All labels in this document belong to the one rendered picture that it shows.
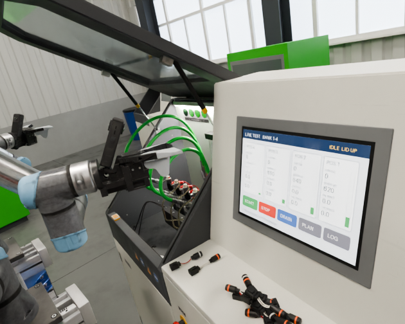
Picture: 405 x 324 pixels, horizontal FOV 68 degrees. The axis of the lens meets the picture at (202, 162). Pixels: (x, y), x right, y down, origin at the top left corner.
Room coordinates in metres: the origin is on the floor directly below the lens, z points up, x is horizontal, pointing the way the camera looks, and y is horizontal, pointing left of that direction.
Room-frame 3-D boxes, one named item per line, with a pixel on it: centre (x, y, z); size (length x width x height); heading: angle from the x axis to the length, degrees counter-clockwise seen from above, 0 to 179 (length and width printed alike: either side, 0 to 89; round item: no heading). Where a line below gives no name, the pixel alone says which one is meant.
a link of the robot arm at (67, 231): (0.65, 0.35, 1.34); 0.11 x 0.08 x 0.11; 13
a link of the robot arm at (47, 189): (0.63, 0.34, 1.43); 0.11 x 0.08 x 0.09; 103
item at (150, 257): (1.21, 0.38, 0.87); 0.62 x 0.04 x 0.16; 31
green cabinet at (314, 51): (4.17, -1.22, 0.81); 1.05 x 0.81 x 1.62; 33
